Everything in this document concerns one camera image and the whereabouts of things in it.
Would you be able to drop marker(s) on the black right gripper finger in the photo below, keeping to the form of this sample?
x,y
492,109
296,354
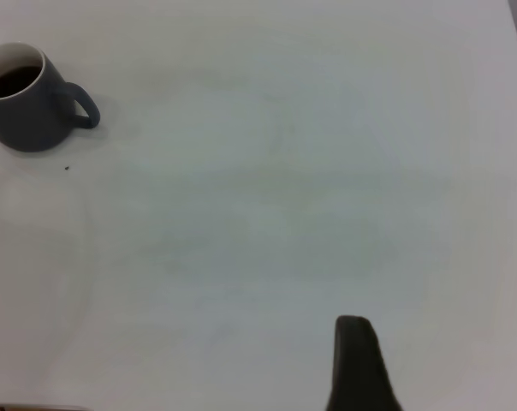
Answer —
x,y
359,368

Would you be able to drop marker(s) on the dark coffee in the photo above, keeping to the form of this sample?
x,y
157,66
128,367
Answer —
x,y
10,83

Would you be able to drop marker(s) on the dark grey ceramic mug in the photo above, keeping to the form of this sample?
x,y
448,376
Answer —
x,y
23,115

